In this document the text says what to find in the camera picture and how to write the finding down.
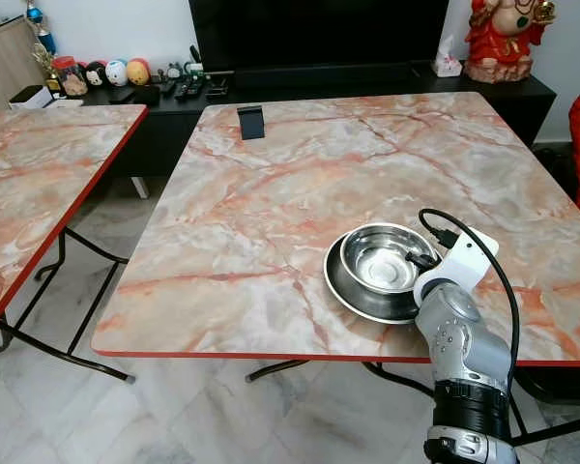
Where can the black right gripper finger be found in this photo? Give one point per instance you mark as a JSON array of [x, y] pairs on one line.
[[422, 259]]

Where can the stainless steel bowl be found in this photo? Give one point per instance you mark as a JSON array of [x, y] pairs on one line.
[[380, 256]]

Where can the black phone stand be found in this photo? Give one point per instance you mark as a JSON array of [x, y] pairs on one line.
[[250, 122]]

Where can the red laughing Buddha statue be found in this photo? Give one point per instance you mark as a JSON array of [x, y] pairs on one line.
[[507, 39]]

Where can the black television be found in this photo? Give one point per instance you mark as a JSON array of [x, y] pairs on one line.
[[314, 34]]

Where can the light wooden cabinet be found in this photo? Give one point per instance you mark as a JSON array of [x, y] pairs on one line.
[[5, 63]]

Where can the red-lidded jar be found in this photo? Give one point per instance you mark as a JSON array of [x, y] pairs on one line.
[[71, 77]]

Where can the gold and blue trophy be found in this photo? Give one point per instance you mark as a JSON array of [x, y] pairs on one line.
[[42, 39]]

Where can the black and white figurine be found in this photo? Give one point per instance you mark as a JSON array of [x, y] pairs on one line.
[[95, 74]]

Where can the white egg figurine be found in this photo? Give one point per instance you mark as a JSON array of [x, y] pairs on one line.
[[116, 72]]

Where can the yellow egg figurine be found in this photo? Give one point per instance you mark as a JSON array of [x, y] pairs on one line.
[[138, 71]]

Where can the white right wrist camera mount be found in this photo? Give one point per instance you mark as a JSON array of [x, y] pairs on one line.
[[464, 261]]

